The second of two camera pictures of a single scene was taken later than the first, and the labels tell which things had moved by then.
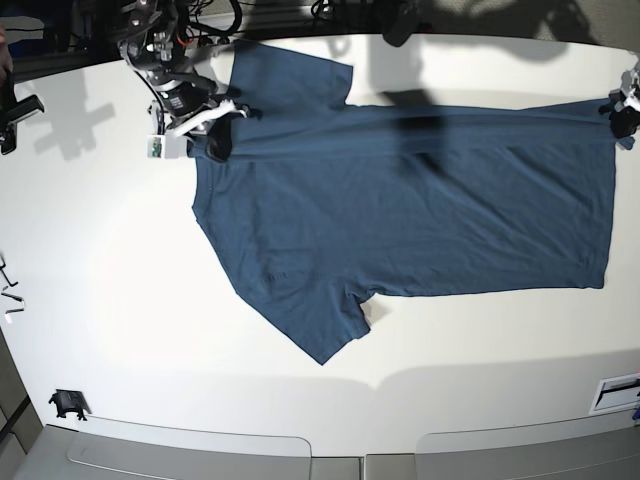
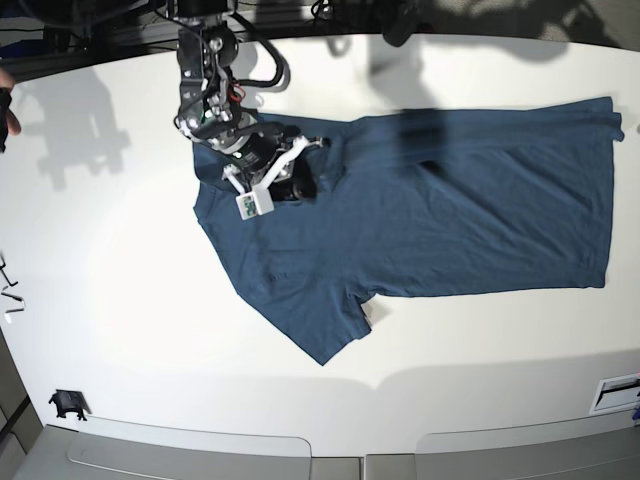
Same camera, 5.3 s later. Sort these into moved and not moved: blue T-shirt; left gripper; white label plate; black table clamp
Moved: left gripper; blue T-shirt
Not moved: black table clamp; white label plate
